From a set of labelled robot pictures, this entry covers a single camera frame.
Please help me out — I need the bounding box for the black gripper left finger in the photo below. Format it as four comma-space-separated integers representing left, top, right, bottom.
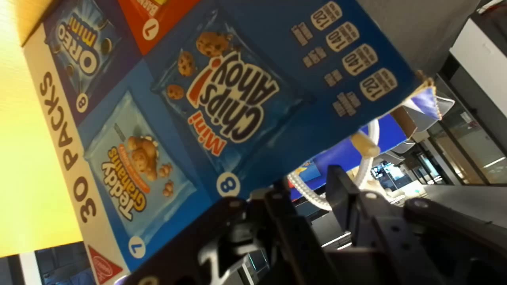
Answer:
125, 190, 339, 285

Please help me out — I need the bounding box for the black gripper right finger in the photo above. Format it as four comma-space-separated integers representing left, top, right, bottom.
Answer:
325, 165, 507, 285

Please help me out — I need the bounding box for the blue snack cardboard box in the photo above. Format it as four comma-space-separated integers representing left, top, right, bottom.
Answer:
21, 0, 442, 285

